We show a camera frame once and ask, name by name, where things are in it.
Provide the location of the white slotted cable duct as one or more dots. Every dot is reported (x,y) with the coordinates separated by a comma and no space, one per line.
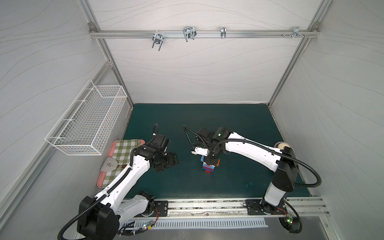
(230,223)

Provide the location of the aluminium top crossbar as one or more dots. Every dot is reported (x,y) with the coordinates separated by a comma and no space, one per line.
(201,34)

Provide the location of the mauve bowl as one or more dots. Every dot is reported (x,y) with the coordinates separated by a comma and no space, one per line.
(280,142)

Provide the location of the white long lego brick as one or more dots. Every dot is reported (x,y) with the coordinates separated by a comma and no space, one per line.
(200,151)

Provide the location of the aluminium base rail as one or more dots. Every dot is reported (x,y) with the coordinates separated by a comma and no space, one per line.
(239,208)

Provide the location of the metal u-bolt clamp middle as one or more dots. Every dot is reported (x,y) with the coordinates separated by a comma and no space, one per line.
(189,33)

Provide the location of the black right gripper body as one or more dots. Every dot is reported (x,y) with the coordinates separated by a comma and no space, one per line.
(211,161)

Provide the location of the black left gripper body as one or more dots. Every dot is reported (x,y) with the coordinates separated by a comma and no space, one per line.
(163,159)

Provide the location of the white wire basket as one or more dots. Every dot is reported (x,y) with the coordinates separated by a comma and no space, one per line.
(86,125)

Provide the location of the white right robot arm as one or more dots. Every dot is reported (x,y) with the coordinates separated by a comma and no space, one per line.
(276,159)

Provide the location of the metal bracket small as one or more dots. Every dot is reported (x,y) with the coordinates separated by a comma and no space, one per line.
(223,32)

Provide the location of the metal u-bolt clamp left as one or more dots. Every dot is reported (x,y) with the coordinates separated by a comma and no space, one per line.
(158,39)

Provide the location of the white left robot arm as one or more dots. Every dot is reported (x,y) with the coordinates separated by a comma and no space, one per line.
(105,215)

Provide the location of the light blue long lego brick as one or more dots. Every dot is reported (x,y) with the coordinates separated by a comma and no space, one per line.
(203,161)

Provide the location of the pink plastic tray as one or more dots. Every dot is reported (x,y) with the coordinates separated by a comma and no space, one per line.
(103,180)

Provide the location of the metal u-bolt clamp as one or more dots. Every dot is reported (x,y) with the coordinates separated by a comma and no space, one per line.
(158,39)
(189,33)

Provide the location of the metal bracket right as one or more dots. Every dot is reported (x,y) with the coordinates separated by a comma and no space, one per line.
(296,33)

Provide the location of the cream ring toy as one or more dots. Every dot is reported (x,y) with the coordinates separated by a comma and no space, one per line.
(283,145)

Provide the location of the green checkered cloth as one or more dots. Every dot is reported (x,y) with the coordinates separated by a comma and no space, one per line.
(120,153)

